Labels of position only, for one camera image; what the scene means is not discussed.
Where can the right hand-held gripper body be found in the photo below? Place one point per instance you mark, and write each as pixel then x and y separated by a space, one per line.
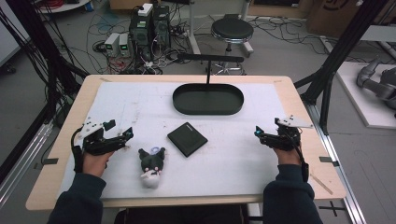
pixel 285 138

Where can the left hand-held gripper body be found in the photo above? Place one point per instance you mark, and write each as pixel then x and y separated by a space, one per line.
pixel 96 143

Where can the black and white plush toy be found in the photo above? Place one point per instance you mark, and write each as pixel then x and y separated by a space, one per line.
pixel 152 168

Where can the black square wallet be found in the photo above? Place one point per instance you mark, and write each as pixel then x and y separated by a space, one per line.
pixel 187 139

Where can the black oval tray with stand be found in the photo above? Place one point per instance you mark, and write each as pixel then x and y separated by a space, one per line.
pixel 208 99

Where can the person's right hand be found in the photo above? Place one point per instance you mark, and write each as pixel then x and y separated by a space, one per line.
pixel 288 157

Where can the person's left hand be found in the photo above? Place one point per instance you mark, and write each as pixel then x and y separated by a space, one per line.
pixel 95 163

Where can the white table mat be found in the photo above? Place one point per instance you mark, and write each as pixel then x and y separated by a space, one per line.
pixel 233 161

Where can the black tape strip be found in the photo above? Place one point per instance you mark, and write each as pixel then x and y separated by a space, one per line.
pixel 328 160
pixel 49 161

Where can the thin wooden stick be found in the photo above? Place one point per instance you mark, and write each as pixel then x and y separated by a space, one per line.
pixel 321 184

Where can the grey power supply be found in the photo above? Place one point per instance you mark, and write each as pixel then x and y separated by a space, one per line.
pixel 111 43
pixel 124 45

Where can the black tape cross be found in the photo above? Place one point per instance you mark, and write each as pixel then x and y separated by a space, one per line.
pixel 332 208

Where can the white platform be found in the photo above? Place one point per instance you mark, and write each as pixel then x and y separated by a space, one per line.
pixel 367 112

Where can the white desk leg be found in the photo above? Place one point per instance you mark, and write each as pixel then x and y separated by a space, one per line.
pixel 193 28
pixel 247 31

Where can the black computer tower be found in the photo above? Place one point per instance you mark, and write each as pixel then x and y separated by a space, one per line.
pixel 162 26
pixel 140 34

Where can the person's lap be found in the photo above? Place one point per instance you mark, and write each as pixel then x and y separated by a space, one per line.
pixel 180 216

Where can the black round stool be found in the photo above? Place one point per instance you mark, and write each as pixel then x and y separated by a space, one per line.
pixel 232 29

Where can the grey robot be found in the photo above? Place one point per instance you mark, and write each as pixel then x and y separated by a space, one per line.
pixel 378 84

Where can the cardboard box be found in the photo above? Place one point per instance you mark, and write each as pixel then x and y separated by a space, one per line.
pixel 327 12

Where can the white box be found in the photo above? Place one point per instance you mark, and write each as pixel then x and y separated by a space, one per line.
pixel 145 9

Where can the aluminium rail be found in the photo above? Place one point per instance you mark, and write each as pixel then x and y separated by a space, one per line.
pixel 339 174
pixel 21 165

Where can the black metal frame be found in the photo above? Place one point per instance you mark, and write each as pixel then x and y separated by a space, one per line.
pixel 345 43
pixel 34 34

